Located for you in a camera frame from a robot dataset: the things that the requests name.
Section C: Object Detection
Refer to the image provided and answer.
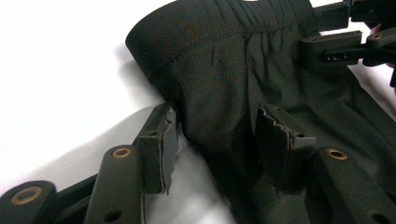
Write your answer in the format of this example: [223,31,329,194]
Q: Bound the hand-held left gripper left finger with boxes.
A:
[134,102,180,196]

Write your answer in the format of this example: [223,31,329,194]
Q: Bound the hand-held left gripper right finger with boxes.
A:
[254,104,318,193]

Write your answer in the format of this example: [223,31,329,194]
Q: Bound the white table cover board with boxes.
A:
[0,0,396,224]

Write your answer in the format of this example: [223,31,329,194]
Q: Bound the black shorts with blue print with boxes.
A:
[125,0,396,224]

